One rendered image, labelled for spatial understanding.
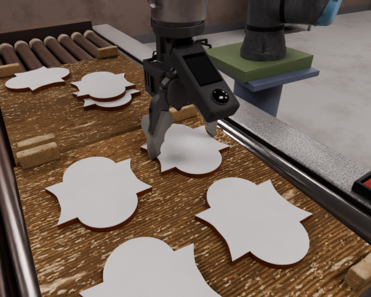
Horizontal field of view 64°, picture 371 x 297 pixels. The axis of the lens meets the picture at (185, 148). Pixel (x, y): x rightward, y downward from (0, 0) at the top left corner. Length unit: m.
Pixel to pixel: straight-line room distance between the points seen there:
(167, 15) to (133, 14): 3.78
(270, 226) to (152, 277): 0.15
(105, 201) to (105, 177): 0.05
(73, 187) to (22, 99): 0.35
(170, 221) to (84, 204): 0.12
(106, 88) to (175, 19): 0.34
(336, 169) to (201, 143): 0.23
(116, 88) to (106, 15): 3.41
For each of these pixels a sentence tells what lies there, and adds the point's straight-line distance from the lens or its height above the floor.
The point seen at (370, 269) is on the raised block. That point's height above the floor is 0.96.
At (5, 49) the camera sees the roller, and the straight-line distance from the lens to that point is 1.20.
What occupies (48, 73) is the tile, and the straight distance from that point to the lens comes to 0.85.
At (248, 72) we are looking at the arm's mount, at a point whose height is 0.90.
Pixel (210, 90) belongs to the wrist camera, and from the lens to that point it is 0.38.
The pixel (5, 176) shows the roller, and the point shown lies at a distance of 0.56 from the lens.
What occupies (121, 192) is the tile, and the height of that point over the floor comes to 0.95.
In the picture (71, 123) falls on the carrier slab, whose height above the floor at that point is 0.94.
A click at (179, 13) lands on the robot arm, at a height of 1.16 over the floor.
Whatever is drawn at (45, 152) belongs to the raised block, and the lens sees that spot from 0.52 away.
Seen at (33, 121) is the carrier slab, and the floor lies 0.94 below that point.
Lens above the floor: 1.24
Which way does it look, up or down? 36 degrees down
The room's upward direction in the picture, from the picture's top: straight up
